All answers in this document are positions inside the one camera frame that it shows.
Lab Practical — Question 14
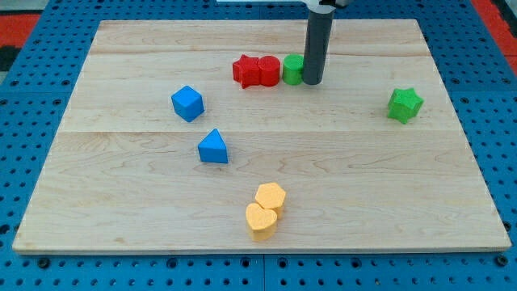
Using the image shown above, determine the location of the red star block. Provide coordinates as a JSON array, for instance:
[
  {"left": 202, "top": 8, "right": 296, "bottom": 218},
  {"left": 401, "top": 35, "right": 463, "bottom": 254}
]
[{"left": 232, "top": 54, "right": 260, "bottom": 89}]

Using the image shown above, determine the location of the green star block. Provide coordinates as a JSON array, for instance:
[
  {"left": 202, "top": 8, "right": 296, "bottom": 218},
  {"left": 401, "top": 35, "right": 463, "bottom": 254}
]
[{"left": 387, "top": 88, "right": 424, "bottom": 124}]

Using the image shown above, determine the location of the blue triangular prism block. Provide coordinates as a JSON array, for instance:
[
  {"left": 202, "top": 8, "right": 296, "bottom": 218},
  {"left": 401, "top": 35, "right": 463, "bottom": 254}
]
[{"left": 198, "top": 129, "right": 229, "bottom": 163}]

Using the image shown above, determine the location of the yellow hexagon block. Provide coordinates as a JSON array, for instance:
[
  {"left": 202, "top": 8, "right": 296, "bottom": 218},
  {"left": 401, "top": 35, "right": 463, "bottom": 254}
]
[{"left": 254, "top": 182, "right": 287, "bottom": 219}]

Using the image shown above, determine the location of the yellow heart block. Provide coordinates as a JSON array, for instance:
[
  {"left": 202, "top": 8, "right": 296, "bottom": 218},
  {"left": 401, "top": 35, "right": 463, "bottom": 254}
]
[{"left": 245, "top": 203, "right": 278, "bottom": 241}]

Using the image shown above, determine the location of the green cylinder block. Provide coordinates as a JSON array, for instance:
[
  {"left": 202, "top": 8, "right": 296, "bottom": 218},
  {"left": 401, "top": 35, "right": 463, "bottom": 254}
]
[{"left": 282, "top": 54, "right": 304, "bottom": 86}]

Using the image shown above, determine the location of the red cylinder block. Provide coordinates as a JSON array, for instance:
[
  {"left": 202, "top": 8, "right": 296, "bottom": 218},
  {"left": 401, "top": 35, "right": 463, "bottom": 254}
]
[{"left": 258, "top": 56, "right": 280, "bottom": 86}]

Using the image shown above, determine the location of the blue cube block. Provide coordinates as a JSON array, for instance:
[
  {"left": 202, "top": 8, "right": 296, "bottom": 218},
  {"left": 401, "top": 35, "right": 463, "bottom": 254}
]
[{"left": 171, "top": 86, "right": 204, "bottom": 122}]

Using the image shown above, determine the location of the light wooden board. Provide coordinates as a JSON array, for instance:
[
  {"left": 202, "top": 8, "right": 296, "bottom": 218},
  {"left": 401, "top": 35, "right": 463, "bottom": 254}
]
[{"left": 12, "top": 19, "right": 511, "bottom": 255}]

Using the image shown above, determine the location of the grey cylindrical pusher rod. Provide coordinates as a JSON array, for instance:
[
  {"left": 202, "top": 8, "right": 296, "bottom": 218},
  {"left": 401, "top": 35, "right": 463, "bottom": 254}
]
[{"left": 302, "top": 9, "right": 334, "bottom": 85}]

